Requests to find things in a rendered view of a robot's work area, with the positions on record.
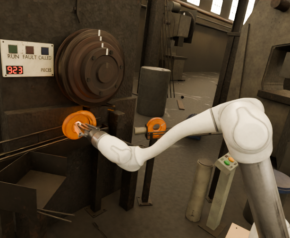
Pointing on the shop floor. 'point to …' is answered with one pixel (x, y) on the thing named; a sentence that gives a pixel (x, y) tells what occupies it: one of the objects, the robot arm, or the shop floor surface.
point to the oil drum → (152, 91)
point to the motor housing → (128, 188)
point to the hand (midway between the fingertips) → (76, 123)
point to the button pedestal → (219, 197)
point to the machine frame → (54, 91)
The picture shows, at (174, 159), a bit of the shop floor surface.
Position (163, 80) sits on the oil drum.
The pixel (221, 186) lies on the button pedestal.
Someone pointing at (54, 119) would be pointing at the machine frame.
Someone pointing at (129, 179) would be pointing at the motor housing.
